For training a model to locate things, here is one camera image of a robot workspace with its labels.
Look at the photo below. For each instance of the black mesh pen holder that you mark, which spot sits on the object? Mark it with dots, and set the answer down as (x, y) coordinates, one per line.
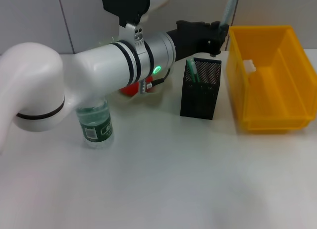
(198, 100)

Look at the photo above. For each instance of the clear green-label water bottle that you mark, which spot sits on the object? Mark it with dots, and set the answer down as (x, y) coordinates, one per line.
(96, 125)

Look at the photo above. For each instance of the orange fruit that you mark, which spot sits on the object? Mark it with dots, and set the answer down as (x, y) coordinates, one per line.
(128, 90)

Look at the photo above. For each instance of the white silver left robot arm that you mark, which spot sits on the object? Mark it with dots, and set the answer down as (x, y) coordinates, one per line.
(86, 70)

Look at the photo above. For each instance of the white paper ball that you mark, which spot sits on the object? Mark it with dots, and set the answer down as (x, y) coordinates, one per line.
(249, 66)

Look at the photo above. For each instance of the yellow plastic bin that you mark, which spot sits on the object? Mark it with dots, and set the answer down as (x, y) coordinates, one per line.
(272, 90)

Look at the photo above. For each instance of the mint green pen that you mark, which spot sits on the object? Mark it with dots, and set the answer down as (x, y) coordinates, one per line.
(193, 70)

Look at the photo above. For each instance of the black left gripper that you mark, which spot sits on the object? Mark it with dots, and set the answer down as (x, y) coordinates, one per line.
(190, 38)

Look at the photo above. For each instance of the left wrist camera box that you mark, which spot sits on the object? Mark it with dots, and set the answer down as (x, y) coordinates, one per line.
(128, 3)

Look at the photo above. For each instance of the grey glitter pen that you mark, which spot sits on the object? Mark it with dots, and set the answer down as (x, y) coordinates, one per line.
(230, 6)

